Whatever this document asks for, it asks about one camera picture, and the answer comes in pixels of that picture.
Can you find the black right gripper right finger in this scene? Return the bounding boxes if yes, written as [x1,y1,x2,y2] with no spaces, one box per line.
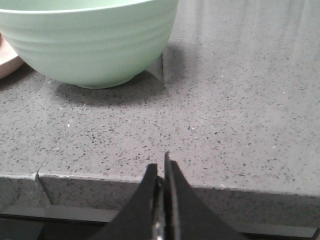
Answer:
[164,151,246,240]

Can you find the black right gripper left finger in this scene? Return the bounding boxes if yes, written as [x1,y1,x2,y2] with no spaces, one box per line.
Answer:
[91,164,158,240]

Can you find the green ribbed bowl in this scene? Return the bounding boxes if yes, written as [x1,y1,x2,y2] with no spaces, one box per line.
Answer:
[0,0,178,89]

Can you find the pink plate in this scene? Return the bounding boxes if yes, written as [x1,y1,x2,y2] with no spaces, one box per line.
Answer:
[0,34,24,79]

